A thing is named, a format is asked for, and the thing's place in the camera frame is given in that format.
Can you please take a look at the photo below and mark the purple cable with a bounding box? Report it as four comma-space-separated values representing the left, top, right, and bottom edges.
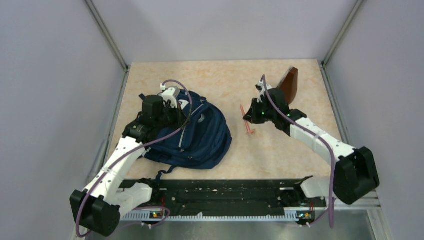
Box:
260, 74, 337, 229
75, 79, 194, 238

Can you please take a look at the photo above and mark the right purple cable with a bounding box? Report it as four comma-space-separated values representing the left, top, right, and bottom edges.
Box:
260, 74, 337, 229

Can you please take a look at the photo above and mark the navy blue student backpack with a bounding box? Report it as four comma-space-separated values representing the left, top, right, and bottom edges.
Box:
144, 90, 232, 182

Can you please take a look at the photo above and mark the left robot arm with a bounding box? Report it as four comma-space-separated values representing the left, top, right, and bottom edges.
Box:
70, 89, 193, 238

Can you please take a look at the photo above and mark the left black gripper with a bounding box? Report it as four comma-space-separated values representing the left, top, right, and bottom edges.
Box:
154, 101, 191, 130

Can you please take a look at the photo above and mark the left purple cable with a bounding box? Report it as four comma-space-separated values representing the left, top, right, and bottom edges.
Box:
75, 79, 194, 238

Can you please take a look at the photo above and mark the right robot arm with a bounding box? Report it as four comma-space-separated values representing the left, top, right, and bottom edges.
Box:
243, 84, 380, 206

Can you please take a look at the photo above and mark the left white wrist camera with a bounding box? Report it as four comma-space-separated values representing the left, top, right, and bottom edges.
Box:
160, 84, 181, 109

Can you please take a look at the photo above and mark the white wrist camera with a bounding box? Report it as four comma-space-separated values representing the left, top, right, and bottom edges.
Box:
160, 84, 181, 109
255, 82, 273, 103

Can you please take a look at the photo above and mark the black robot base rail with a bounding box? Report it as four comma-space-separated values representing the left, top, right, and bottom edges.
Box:
121, 178, 327, 220

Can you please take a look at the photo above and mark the pink pen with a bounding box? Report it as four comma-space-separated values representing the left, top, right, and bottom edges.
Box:
239, 104, 255, 135

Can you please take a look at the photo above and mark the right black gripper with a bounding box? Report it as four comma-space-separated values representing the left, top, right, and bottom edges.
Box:
244, 98, 276, 125

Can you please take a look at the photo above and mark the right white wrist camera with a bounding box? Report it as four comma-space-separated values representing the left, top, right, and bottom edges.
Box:
255, 82, 273, 103

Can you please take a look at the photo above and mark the brown wooden metronome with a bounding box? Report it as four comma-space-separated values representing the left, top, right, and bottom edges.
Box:
277, 66, 299, 105

